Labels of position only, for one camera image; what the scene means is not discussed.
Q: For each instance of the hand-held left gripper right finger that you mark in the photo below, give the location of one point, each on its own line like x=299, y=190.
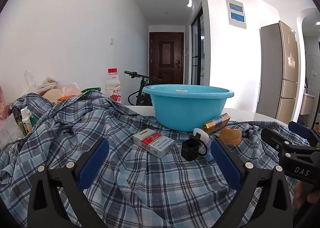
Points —
x=225, y=165

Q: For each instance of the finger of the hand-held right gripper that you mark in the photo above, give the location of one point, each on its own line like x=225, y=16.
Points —
x=298, y=128
x=277, y=140

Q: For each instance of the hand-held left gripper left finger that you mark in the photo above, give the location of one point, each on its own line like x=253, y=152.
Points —
x=95, y=164

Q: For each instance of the light blue packet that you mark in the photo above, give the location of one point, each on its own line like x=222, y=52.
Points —
x=209, y=157

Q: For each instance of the orange soap box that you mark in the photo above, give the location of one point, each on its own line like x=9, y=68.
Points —
x=231, y=136

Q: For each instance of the small black box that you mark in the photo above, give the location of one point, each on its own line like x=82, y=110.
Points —
x=190, y=149

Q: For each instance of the white toy figurine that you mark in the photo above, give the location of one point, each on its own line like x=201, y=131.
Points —
x=201, y=134

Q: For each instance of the gold blue cigarette pack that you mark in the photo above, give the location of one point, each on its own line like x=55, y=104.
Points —
x=216, y=123

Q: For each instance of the red white cigarette pack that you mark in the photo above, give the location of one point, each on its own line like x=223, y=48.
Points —
x=153, y=143

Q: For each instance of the blue plastic basin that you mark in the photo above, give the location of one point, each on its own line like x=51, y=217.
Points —
x=187, y=110

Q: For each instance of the person's right hand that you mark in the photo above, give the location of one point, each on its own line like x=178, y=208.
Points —
x=298, y=193

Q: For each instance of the white vanity cabinet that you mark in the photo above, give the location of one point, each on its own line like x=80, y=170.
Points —
x=307, y=104

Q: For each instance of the blue plaid shirt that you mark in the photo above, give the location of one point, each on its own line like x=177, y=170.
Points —
x=140, y=188

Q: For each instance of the beige refrigerator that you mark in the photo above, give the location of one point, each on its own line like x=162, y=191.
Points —
x=277, y=73

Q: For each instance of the green rimmed yellow container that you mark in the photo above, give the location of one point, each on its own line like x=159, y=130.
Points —
x=91, y=90

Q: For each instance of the orange plastic bag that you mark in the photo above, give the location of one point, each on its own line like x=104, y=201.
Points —
x=71, y=90

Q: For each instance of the red cap drink bottle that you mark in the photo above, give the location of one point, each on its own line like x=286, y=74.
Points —
x=113, y=88

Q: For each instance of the beige tote bag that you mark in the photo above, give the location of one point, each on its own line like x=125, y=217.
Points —
x=51, y=96

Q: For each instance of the white spray bottle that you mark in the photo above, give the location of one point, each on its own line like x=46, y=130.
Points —
x=26, y=120

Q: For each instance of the black folding bicycle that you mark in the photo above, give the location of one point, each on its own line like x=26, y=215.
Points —
x=142, y=98

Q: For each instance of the dark green bottle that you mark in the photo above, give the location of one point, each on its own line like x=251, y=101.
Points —
x=18, y=121

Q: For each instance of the clear plastic bag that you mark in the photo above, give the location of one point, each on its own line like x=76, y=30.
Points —
x=10, y=130

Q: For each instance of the black framed glass door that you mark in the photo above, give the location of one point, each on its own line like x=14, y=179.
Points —
x=197, y=48

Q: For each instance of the brown entrance door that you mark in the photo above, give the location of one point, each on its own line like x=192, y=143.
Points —
x=166, y=55

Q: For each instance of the white light switch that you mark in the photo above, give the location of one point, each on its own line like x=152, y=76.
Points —
x=111, y=41

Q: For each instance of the wall electrical panel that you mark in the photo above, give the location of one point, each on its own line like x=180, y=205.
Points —
x=236, y=13

